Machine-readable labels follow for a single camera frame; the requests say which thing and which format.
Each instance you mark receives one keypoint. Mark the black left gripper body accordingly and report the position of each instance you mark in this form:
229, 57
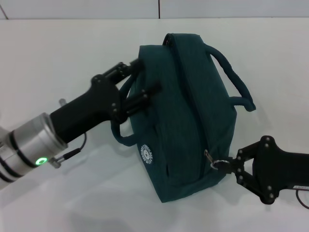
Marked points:
91, 108

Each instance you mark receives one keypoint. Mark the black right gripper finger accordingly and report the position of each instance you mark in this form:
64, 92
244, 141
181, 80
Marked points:
243, 180
243, 153

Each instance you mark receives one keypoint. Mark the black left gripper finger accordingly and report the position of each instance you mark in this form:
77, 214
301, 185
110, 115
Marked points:
137, 100
120, 70

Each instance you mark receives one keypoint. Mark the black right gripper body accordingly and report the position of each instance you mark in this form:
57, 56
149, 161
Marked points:
277, 171

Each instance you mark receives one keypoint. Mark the dark teal fabric bag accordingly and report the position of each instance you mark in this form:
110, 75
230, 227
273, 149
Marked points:
183, 116

